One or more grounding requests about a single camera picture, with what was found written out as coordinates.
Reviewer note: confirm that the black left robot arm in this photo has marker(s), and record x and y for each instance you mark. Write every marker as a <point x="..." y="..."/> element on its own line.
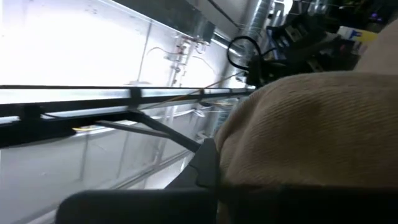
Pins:
<point x="267" y="71"/>

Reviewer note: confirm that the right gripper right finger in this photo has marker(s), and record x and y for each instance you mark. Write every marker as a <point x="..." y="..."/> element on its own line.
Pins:
<point x="311" y="208"/>

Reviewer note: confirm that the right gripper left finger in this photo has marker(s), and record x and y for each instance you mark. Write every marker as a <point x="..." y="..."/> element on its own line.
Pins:
<point x="140" y="207"/>

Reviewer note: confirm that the silver ceiling duct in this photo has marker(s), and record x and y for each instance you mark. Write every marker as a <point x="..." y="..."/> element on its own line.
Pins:
<point x="258" y="18"/>

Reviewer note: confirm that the yellow and white box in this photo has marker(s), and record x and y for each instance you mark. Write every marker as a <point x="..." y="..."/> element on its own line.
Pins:
<point x="363" y="35"/>

